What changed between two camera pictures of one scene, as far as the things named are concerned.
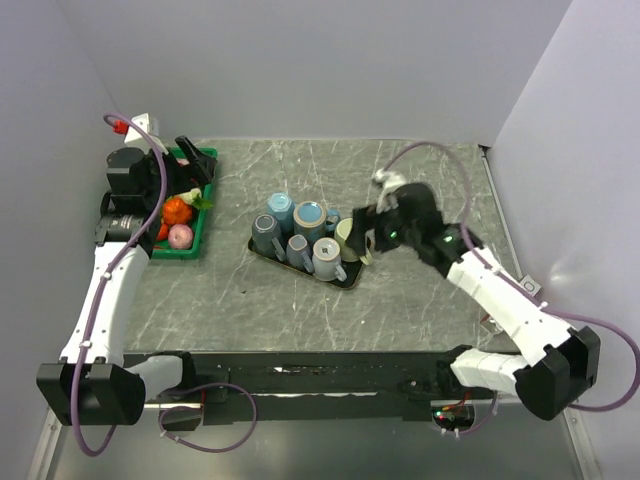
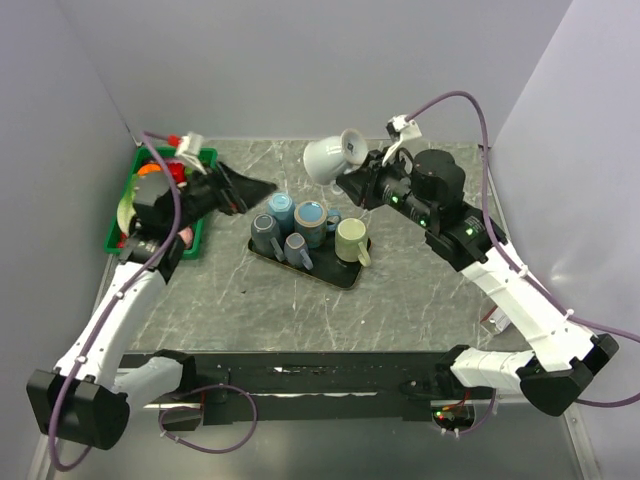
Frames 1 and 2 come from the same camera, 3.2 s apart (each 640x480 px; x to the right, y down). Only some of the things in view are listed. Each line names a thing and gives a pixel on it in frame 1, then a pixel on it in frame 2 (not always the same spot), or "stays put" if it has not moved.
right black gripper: x=368 y=218 → x=362 y=184
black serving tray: x=352 y=272 stays put
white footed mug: x=325 y=260 → x=326 y=158
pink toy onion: x=180 y=236 stays put
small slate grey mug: x=298 y=252 stays put
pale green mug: x=341 y=234 stays put
